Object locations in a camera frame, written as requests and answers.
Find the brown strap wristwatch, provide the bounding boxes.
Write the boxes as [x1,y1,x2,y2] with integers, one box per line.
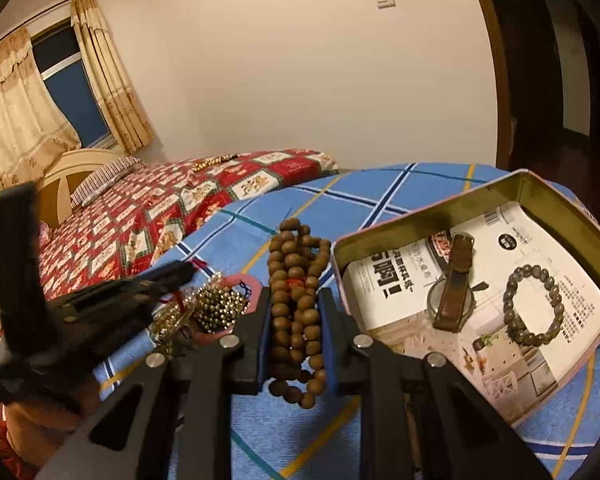
[426,232,491,332]

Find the beige curtain with valance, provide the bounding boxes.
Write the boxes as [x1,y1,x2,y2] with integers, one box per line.
[0,27,81,188]

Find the beige patterned curtain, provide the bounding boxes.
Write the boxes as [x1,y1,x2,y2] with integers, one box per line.
[70,0,156,156]

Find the striped pillow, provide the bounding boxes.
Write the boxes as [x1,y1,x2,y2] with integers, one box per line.
[70,156,146,207]

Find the brown wooden bead necklace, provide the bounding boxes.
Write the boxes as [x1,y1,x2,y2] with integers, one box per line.
[266,219,332,408]

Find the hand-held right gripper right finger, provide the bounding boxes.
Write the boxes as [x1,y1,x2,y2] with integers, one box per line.
[317,287,551,480]

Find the blue plaid bed sheet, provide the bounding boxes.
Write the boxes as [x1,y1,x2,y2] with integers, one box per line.
[92,162,600,480]

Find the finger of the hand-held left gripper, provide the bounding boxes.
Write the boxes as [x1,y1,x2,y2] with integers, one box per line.
[115,260,199,307]

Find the red patterned blanket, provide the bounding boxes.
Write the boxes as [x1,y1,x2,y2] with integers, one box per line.
[0,148,338,466]

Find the brown wooden door frame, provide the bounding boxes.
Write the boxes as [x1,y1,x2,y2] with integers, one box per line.
[462,0,513,171]

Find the gold bead necklace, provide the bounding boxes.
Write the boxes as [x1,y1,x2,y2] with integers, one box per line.
[192,280,251,333]

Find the cream wooden headboard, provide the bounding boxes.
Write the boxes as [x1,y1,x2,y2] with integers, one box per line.
[36,147,131,228]

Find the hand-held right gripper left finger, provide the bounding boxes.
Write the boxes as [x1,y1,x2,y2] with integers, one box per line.
[35,287,273,480]

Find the grey bead bracelet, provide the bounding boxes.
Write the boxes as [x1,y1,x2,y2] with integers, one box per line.
[502,263,565,347]

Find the person's left hand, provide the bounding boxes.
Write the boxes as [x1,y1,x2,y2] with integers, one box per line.
[0,372,102,463]

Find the gold beaded bracelet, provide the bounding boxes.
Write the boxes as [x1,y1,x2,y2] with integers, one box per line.
[192,154,238,171]

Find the pink bangle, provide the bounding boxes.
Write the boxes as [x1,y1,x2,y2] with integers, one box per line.
[180,272,261,346]

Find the pink metal tin box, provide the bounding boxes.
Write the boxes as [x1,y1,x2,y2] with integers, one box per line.
[330,169,600,428]

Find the window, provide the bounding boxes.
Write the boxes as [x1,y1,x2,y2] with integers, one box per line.
[30,22,116,148]

